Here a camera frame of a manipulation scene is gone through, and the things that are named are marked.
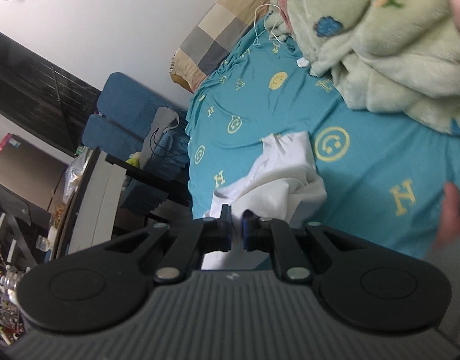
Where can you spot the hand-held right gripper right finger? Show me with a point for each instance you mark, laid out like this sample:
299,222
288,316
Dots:
247,232

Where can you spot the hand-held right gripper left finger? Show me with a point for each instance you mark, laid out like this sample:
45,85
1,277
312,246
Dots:
225,230

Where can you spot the white t-shirt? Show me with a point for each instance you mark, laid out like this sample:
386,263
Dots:
282,180

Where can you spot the person's left hand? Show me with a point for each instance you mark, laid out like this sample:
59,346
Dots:
450,217

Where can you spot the yellow-green plush toy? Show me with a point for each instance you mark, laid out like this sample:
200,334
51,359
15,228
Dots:
132,160

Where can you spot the teal printed bed sheet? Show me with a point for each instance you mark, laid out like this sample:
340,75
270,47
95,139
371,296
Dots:
365,195

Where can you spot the grey cloth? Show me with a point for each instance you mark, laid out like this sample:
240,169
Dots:
162,120

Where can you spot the blue covered chair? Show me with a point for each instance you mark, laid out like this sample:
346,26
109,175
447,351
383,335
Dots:
106,131
128,93

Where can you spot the clear plastic bag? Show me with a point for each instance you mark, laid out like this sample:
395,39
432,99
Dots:
74,176

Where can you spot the cardboard box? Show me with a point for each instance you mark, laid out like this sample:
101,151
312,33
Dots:
24,176

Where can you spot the green cartoon fleece blanket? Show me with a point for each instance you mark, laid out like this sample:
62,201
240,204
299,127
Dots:
383,45

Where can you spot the pink container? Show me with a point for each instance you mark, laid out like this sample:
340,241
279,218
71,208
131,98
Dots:
9,143

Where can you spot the pink fleece blanket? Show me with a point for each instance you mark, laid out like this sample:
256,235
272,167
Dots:
290,0

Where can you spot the dark window with grille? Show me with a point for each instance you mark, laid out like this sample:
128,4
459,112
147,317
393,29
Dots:
35,90

